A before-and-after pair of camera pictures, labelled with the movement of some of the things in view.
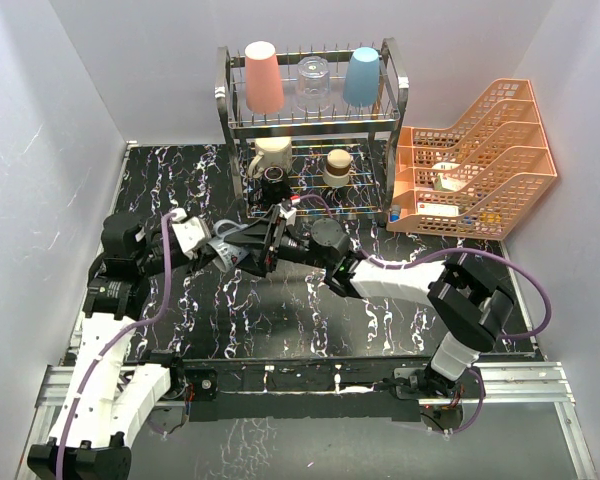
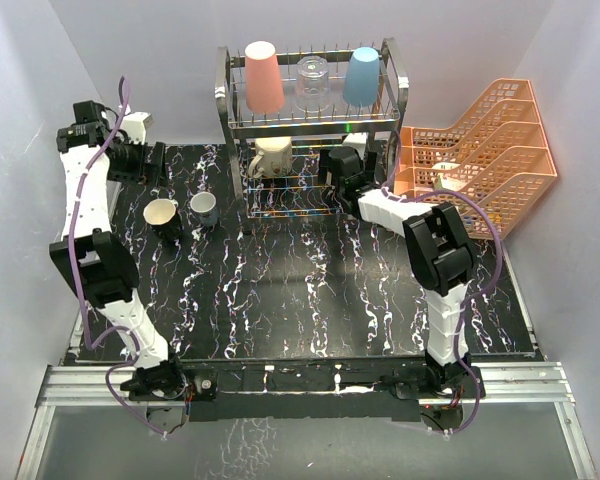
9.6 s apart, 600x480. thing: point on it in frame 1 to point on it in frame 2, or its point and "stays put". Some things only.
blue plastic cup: x=361 y=78 stays put
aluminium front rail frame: x=543 y=383 stays put
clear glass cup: x=313 y=90 stays put
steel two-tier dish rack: x=315 y=129 stays put
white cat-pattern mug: x=274 y=151 stays put
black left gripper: x=190 y=265 to x=137 y=176
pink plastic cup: x=264 y=89 stays put
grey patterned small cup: x=226 y=255 to x=203 y=207
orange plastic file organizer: x=477 y=179 stays put
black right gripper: x=262 y=260 to x=366 y=168
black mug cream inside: x=275 y=185 to x=163 y=217
